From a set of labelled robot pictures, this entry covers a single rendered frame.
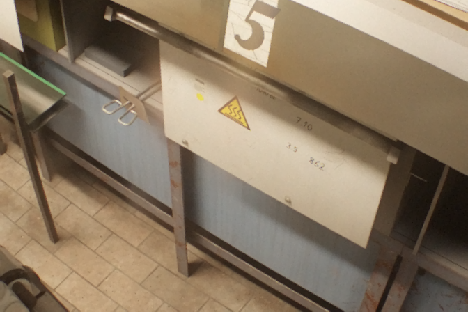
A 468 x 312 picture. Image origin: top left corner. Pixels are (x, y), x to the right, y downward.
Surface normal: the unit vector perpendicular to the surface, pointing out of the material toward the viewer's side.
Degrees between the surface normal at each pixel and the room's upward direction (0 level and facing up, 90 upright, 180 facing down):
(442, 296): 90
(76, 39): 90
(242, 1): 79
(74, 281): 0
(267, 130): 90
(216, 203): 90
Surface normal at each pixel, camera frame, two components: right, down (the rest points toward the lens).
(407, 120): -0.57, 0.43
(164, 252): 0.04, -0.69
